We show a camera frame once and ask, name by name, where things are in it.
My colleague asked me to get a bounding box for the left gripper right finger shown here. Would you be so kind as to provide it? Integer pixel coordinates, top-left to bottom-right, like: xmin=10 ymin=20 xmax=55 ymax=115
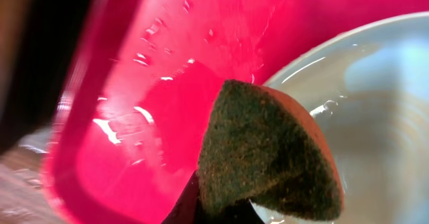
xmin=200 ymin=199 xmax=264 ymax=224

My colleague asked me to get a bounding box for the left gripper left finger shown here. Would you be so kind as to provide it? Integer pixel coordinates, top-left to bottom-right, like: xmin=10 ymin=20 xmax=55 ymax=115
xmin=162 ymin=171 xmax=200 ymax=224

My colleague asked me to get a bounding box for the orange green sponge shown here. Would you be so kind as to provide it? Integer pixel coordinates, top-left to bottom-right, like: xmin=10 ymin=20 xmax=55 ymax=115
xmin=196 ymin=80 xmax=343 ymax=221

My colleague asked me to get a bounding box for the pale blue plate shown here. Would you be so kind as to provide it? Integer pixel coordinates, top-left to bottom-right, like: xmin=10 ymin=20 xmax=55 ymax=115
xmin=266 ymin=12 xmax=428 ymax=223

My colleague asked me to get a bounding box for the red plastic tray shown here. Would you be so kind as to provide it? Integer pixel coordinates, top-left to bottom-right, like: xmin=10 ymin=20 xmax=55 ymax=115
xmin=42 ymin=0 xmax=428 ymax=223

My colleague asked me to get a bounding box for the black water tray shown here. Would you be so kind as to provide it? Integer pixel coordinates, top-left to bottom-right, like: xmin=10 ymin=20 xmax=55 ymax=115
xmin=1 ymin=0 xmax=90 ymax=152

